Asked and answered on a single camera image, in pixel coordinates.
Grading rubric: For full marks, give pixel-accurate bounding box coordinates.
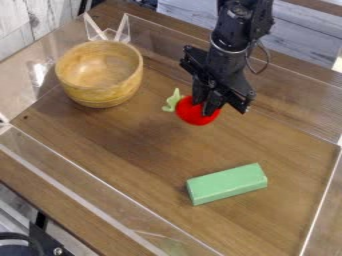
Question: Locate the green rectangular block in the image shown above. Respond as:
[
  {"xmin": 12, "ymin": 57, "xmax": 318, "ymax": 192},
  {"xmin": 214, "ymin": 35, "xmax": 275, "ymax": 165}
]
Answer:
[{"xmin": 186, "ymin": 163, "xmax": 269, "ymax": 206}]

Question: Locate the wooden bowl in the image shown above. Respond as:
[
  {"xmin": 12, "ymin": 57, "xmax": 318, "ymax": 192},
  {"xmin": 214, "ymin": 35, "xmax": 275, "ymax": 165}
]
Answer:
[{"xmin": 55, "ymin": 41, "xmax": 143, "ymax": 108}]

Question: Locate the red plush strawberry toy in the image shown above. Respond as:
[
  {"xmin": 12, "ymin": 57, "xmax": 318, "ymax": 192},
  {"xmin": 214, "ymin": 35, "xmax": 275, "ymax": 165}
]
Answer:
[{"xmin": 162, "ymin": 89, "xmax": 221, "ymax": 126}]

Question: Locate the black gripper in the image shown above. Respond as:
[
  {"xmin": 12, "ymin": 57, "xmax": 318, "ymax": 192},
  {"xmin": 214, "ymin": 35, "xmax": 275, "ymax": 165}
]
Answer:
[{"xmin": 181, "ymin": 45, "xmax": 257, "ymax": 116}]

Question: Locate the clear acrylic tray wall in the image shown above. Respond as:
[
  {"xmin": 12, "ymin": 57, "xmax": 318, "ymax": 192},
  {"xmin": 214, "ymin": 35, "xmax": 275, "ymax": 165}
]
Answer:
[{"xmin": 0, "ymin": 14, "xmax": 342, "ymax": 256}]

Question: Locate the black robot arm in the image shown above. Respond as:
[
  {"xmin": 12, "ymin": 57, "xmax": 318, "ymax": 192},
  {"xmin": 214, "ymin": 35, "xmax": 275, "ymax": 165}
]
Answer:
[{"xmin": 181, "ymin": 0, "xmax": 274, "ymax": 117}]

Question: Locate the black metal clamp bracket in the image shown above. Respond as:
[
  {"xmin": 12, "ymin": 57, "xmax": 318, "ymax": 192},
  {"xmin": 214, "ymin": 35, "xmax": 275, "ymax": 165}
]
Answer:
[{"xmin": 0, "ymin": 211, "xmax": 78, "ymax": 256}]

